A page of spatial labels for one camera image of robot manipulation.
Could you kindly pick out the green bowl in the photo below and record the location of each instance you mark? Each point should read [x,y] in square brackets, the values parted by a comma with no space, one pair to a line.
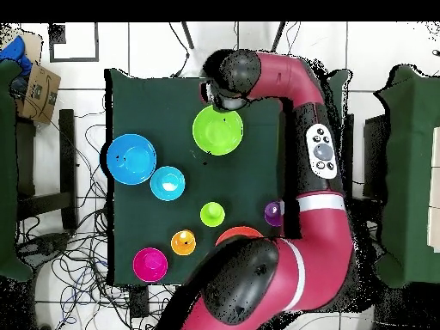
[218,132]

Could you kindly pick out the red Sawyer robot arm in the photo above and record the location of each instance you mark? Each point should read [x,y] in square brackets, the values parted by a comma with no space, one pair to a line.
[319,240]

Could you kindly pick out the green cup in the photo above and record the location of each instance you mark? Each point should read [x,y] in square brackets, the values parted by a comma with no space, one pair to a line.
[212,214]

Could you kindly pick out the small blue bowl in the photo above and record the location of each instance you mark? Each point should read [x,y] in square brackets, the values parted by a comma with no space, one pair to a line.
[167,183]

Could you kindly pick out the orange bowl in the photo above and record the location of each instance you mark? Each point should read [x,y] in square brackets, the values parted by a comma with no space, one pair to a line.
[239,232]

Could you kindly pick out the purple cup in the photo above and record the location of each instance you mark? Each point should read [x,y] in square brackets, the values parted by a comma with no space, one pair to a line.
[273,213]

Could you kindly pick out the orange cup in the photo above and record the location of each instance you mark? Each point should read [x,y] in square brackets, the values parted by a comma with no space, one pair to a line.
[183,242]

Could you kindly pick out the large blue bowl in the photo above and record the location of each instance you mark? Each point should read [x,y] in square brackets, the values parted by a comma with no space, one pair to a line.
[131,159]

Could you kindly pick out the dark green tablecloth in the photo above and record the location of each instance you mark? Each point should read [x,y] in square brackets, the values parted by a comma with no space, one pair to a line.
[154,103]

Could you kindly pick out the small red bowl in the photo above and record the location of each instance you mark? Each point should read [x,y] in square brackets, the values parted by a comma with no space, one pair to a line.
[150,264]

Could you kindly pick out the black floor box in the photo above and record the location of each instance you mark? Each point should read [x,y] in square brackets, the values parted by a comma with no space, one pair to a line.
[139,302]

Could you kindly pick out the black tripod leg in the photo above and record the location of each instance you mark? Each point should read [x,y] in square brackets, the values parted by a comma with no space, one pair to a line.
[278,36]
[187,34]

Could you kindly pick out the black bench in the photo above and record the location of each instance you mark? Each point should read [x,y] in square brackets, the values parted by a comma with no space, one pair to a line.
[67,154]

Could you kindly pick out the black stand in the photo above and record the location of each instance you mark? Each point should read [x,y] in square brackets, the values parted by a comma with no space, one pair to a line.
[374,154]

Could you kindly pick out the dark grey stand base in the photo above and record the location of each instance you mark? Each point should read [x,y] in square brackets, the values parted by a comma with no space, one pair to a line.
[44,245]

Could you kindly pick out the green cloth covered table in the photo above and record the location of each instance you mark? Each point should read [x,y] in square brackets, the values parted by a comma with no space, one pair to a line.
[7,172]
[409,172]

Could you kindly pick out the cardboard box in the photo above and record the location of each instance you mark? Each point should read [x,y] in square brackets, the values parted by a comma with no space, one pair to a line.
[41,92]

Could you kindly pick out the blue cloth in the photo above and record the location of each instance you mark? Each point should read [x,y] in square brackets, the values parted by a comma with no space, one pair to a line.
[15,51]

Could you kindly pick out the black square frame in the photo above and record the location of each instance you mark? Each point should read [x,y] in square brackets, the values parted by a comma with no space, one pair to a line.
[56,34]

